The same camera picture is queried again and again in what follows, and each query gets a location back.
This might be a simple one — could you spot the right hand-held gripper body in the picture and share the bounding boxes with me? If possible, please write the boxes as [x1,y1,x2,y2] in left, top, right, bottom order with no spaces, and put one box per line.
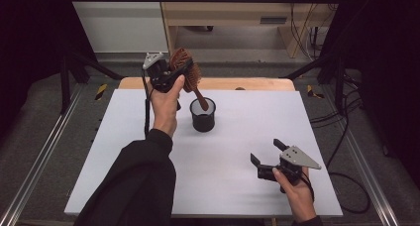
[257,145,322,194]

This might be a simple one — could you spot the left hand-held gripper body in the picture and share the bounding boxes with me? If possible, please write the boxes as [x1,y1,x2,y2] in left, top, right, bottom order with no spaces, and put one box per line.
[142,52,186,94]

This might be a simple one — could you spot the brown wooden hairbrush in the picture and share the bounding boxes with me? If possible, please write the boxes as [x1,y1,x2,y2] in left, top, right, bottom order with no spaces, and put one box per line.
[168,47,210,112]

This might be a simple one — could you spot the black mesh cup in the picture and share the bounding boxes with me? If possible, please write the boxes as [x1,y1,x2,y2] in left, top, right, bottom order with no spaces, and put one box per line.
[189,96,217,133]

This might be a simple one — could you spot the person's left hand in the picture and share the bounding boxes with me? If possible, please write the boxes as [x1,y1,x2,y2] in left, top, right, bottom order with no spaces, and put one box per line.
[150,74,186,139]

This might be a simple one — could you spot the person's right hand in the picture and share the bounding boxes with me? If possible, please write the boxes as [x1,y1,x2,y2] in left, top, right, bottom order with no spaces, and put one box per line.
[271,166,318,224]

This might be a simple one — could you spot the white board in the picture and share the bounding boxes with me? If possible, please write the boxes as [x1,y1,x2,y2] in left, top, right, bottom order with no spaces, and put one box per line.
[63,88,344,219]

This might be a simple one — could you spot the white cabinet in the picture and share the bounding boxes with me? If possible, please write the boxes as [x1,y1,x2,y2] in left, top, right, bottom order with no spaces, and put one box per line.
[65,0,169,54]

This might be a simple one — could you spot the yellow and black tape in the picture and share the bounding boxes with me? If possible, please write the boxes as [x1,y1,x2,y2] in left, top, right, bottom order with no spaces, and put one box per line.
[94,83,109,101]
[306,84,325,100]

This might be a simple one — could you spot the light wooden desk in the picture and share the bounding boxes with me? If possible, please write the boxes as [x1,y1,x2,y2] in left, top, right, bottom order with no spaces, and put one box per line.
[157,0,345,59]

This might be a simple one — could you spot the wooden table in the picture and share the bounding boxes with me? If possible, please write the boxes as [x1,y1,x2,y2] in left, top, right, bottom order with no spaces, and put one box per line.
[118,76,296,92]

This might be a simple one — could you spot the black metal stand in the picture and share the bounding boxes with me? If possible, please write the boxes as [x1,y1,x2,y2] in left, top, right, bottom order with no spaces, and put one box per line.
[280,52,348,113]
[58,49,125,115]

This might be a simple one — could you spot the dark curtain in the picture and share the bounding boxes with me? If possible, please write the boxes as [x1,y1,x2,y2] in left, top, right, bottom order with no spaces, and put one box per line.
[321,0,420,187]
[0,0,97,141]

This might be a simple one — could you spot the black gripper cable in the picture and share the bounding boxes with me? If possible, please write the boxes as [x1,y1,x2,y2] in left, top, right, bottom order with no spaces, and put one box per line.
[300,169,371,215]
[142,68,153,140]

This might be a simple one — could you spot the black floor cables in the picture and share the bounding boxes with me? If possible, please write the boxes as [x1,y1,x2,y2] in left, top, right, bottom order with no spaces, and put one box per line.
[310,71,365,162]

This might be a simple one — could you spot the aluminium rail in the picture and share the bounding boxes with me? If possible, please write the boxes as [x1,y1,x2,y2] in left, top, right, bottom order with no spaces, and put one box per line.
[321,85,400,226]
[0,83,85,226]

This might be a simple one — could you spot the hanging desk cables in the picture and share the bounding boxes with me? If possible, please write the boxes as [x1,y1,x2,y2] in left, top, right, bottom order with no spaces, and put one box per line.
[287,0,333,61]

